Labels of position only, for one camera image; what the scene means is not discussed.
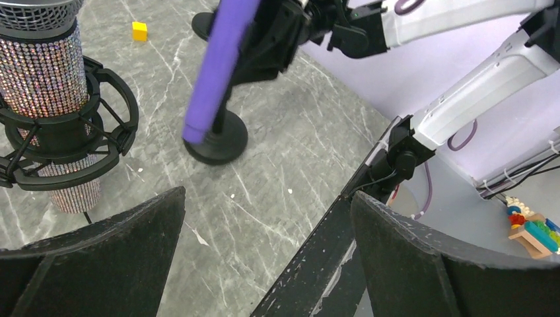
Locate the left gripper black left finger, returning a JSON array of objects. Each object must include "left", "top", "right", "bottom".
[{"left": 1, "top": 186, "right": 186, "bottom": 316}]

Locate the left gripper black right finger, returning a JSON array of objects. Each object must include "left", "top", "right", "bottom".
[{"left": 351, "top": 192, "right": 559, "bottom": 316}]

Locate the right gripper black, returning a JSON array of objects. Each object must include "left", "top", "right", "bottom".
[{"left": 302, "top": 0, "right": 348, "bottom": 45}]

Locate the black round-base clip mic stand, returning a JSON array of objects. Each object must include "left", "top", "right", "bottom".
[{"left": 184, "top": 1, "right": 304, "bottom": 166}]

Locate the purple toy microphone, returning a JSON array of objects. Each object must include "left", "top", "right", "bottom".
[{"left": 182, "top": 0, "right": 260, "bottom": 144}]

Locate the black shock mount tripod stand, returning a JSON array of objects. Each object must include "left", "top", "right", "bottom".
[{"left": 1, "top": 57, "right": 139, "bottom": 214}]

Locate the glitter silver toy microphone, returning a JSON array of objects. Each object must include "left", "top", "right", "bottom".
[{"left": 0, "top": 0, "right": 102, "bottom": 215}]

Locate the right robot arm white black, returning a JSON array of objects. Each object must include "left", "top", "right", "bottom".
[{"left": 303, "top": 15, "right": 559, "bottom": 183}]

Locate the colourful toy blocks pile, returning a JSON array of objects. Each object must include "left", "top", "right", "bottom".
[{"left": 505, "top": 196, "right": 559, "bottom": 260}]

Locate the yellow cube near teal microphone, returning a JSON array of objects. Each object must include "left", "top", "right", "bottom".
[{"left": 131, "top": 21, "right": 148, "bottom": 42}]

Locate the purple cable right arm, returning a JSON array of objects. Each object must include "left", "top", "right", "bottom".
[{"left": 394, "top": 0, "right": 479, "bottom": 221}]

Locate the black cables bundle at wall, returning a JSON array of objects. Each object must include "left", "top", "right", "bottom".
[{"left": 477, "top": 139, "right": 560, "bottom": 200}]

